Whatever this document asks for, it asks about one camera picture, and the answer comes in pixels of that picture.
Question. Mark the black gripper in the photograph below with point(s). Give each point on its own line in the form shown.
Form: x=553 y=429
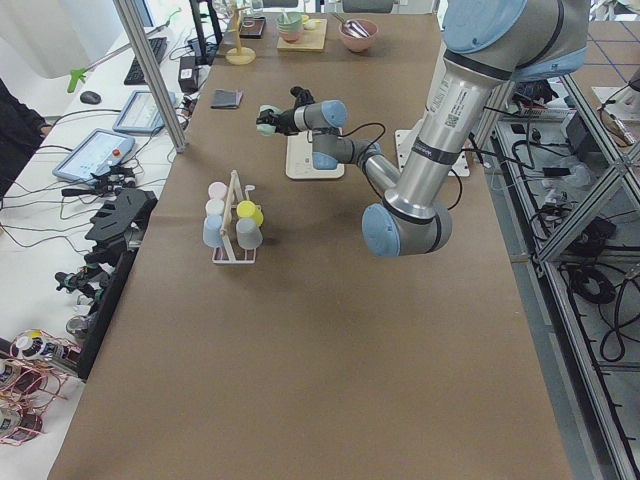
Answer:
x=285 y=120

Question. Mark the green cup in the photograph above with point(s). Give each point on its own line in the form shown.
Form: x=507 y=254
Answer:
x=267 y=120

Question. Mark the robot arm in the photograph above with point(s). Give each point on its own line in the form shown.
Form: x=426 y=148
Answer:
x=487 y=44

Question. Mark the white rabbit serving tray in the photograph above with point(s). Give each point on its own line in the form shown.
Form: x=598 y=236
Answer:
x=299 y=162

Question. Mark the pink cup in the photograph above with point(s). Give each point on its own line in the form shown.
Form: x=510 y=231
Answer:
x=217 y=190

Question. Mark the yellow cup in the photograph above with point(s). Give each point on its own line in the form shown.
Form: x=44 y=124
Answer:
x=247 y=209

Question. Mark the cream cup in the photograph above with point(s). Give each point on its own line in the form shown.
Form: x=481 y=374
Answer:
x=215 y=207

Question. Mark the grey cup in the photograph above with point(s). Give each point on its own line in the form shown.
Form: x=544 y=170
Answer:
x=248 y=234

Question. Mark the blue cup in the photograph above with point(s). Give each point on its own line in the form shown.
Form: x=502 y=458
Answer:
x=211 y=231

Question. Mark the grey folded cloth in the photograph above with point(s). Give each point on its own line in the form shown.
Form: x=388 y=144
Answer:
x=226 y=99

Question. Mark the wooden mug tree stand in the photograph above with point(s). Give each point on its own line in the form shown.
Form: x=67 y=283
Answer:
x=239 y=54

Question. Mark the bamboo cutting board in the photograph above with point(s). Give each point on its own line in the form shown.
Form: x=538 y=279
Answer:
x=310 y=41

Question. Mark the green bowl stack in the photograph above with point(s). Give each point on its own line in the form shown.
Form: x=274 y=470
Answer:
x=290 y=32

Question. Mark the pink bowl with ice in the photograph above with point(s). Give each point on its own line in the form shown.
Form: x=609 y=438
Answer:
x=355 y=42

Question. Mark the metal ice scoop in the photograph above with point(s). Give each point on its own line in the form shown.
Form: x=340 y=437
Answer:
x=351 y=27

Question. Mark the blue teach pendant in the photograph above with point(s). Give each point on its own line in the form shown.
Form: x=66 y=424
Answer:
x=94 y=156
x=140 y=115

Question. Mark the black computer mouse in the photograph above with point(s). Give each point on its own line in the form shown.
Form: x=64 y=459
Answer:
x=90 y=98

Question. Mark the white wire cup rack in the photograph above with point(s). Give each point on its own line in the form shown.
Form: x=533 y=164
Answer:
x=230 y=253

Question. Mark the aluminium frame post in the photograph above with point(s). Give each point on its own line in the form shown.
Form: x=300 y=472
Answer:
x=132 y=24

